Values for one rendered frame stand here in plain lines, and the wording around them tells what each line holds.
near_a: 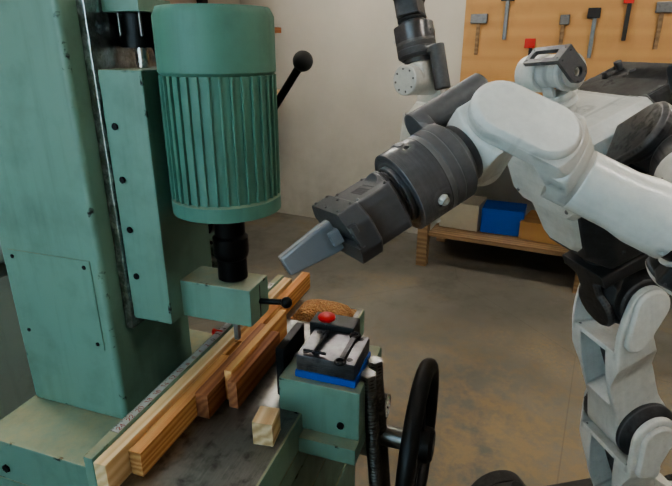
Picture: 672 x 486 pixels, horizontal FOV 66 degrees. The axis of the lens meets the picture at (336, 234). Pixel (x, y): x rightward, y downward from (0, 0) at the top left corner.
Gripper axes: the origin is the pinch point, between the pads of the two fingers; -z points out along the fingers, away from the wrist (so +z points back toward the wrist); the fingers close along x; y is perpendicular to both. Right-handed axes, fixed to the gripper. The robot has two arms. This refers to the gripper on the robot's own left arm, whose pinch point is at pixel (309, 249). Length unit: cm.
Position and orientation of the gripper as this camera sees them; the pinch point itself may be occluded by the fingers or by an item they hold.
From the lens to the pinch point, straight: 51.5
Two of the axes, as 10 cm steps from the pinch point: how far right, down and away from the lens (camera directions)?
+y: -4.7, -8.4, -2.8
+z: 8.3, -5.3, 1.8
